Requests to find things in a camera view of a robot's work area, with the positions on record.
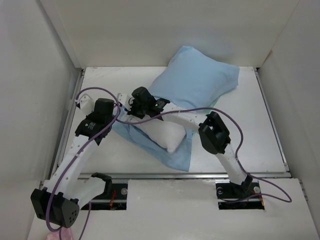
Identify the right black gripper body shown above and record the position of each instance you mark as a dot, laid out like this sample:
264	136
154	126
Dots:
139	111

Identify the white pillow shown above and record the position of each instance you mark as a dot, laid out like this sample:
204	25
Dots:
166	134

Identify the light blue pillowcase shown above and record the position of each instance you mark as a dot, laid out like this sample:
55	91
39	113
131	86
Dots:
191	80

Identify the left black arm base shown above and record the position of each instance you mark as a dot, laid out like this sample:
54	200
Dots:
113	197

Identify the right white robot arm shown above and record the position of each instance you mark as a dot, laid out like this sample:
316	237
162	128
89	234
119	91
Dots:
214	134

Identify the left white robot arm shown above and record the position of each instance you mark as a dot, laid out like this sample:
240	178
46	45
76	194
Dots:
60	199

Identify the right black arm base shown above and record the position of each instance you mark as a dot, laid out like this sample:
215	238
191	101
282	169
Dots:
230	197

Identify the pink plastic bag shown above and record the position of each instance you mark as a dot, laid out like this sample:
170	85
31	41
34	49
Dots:
63	234

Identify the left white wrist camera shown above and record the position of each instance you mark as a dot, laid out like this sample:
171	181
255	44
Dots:
86	104

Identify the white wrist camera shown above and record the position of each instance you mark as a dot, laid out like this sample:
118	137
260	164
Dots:
86	104
124	100

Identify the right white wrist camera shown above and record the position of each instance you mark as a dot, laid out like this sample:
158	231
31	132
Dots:
124	100

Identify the aluminium front rail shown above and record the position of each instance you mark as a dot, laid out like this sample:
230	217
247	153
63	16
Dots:
265	175

